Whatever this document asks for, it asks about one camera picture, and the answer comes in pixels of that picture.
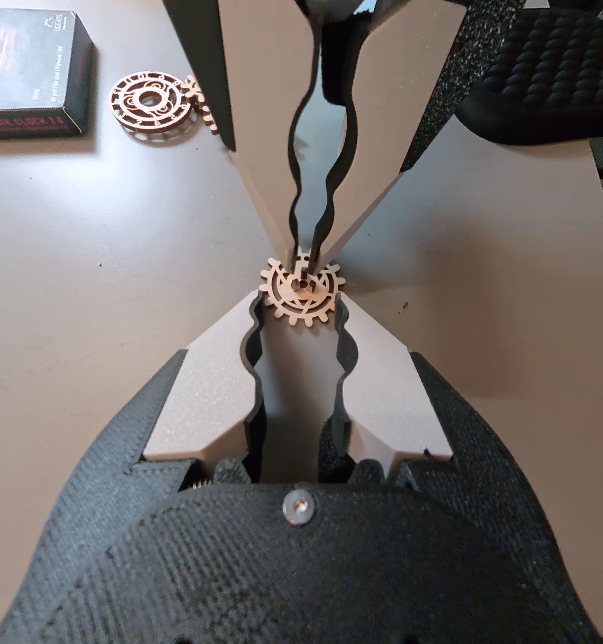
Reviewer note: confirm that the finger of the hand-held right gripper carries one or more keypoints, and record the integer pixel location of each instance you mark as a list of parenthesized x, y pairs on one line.
[(392, 100), (266, 100)]

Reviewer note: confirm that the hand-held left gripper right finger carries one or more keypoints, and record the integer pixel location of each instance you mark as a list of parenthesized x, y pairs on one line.
[(392, 397)]

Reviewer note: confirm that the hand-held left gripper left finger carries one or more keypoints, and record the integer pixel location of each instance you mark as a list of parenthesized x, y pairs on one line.
[(206, 397)]

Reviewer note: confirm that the wooden gear assembly with pegs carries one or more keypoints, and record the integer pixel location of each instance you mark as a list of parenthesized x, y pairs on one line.
[(117, 100)]

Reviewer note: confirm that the wooden gear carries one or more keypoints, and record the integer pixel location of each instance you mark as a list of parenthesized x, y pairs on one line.
[(281, 287)]

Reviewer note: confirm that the tiny wooden scrap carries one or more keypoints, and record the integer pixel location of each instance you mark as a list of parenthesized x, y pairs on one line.
[(303, 261)]

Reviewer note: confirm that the black textured seat cushion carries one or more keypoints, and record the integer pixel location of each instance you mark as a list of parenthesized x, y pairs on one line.
[(547, 75)]

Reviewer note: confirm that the black puzzle box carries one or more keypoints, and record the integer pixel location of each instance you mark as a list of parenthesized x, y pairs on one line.
[(25, 60)]

